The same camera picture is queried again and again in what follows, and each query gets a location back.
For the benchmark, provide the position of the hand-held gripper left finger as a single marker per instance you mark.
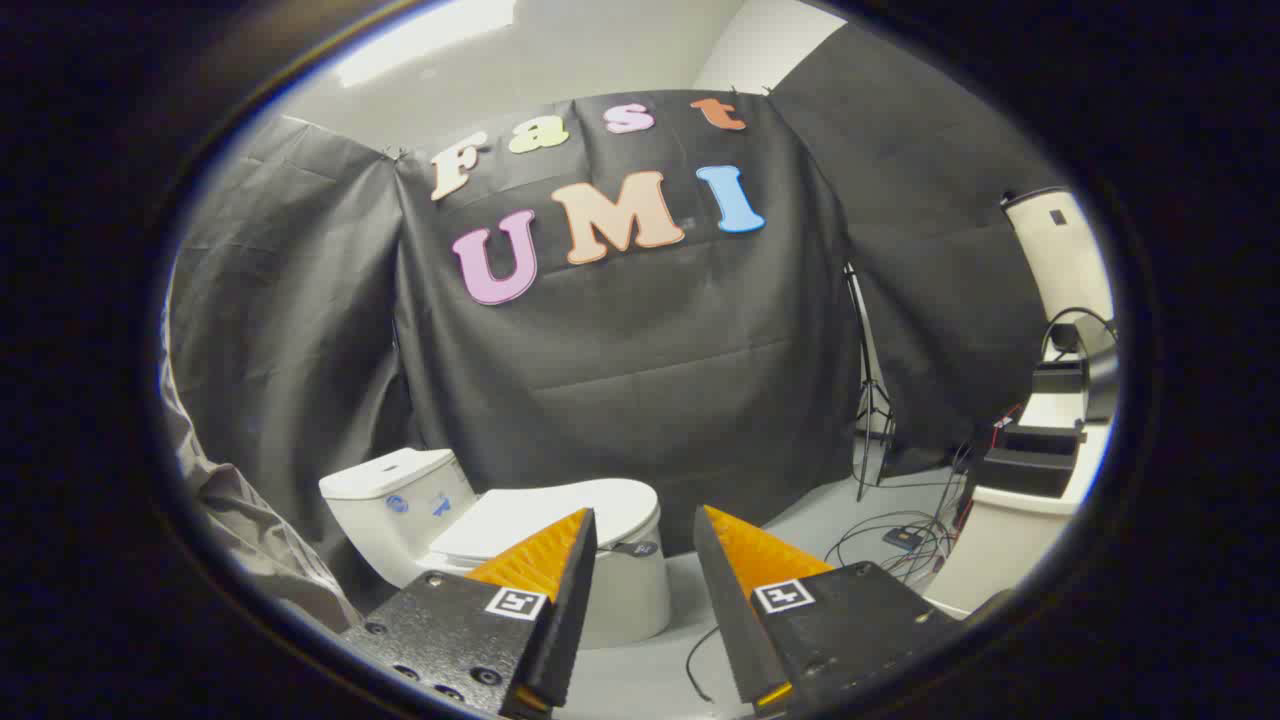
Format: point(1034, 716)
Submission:
point(565, 610)

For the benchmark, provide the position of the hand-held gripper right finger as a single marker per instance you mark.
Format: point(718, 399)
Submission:
point(735, 620)

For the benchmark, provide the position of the white toilet lid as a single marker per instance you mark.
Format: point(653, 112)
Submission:
point(560, 512)

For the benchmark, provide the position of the white toilet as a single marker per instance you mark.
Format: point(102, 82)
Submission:
point(385, 515)

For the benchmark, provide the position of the black power adapter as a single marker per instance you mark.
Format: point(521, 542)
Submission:
point(903, 537)

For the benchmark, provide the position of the black backdrop cloth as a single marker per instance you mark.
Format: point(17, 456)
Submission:
point(640, 360)

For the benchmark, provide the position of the white counter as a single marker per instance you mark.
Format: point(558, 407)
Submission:
point(1000, 550)

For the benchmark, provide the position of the grey clothing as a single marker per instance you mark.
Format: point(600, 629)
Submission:
point(255, 540)

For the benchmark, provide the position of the large black box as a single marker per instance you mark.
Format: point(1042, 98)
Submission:
point(1030, 462)

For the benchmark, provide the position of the small black box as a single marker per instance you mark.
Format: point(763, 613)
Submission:
point(1058, 377)

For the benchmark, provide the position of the white upright panel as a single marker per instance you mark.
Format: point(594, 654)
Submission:
point(1065, 255)

